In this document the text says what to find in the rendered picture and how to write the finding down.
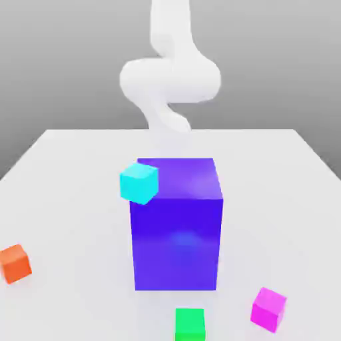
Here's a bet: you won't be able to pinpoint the small cyan cube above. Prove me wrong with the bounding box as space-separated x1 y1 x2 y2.
119 162 160 206

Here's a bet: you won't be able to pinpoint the small green cube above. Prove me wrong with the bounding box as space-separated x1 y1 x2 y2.
174 308 206 341

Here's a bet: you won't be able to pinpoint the small magenta cube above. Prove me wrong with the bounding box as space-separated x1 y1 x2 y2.
250 286 288 334

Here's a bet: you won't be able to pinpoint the small orange cube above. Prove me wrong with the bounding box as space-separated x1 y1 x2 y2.
0 243 33 285

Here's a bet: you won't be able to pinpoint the large purple box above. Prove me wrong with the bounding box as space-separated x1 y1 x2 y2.
129 157 224 292

